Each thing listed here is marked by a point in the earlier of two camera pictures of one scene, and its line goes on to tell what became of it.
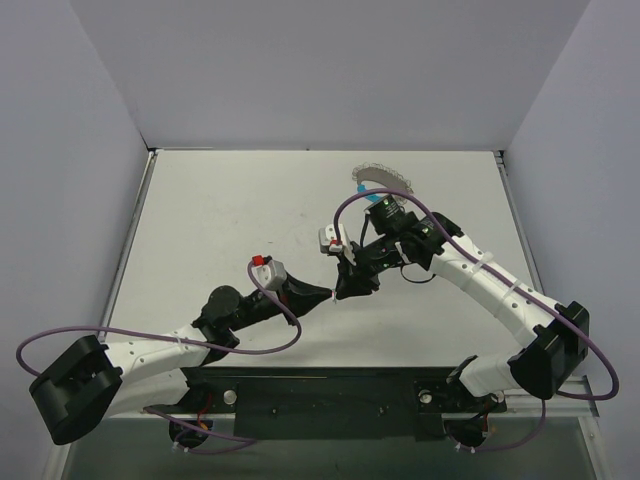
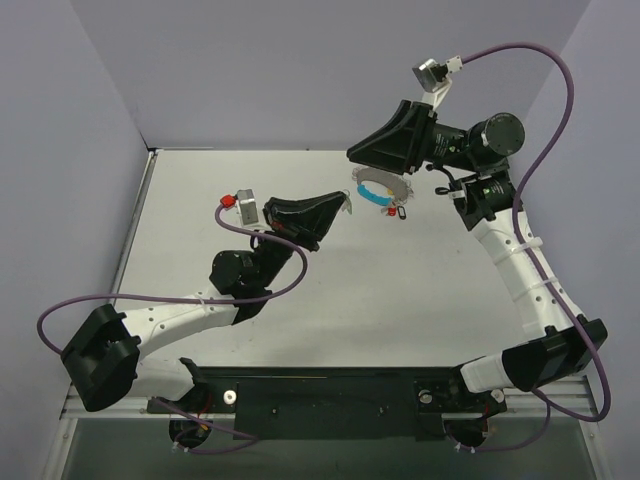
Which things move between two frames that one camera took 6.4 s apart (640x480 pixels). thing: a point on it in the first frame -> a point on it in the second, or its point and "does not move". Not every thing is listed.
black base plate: (335, 403) does not move
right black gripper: (355, 270) -> (424, 138)
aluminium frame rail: (579, 406) does not move
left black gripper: (289, 300) -> (288, 230)
